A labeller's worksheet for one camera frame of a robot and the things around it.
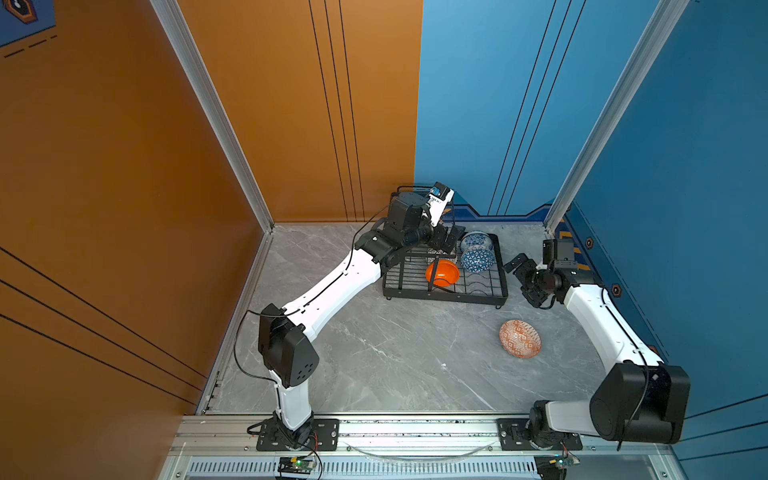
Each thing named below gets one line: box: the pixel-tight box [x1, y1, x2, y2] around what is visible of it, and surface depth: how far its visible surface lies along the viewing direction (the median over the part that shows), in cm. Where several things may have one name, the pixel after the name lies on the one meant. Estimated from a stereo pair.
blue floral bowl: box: [460, 230, 494, 250], surface depth 111 cm
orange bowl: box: [425, 259, 461, 287], surface depth 101 cm
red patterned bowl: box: [499, 319, 543, 359], surface depth 89 cm
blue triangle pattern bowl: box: [460, 248, 495, 273], surface depth 107 cm
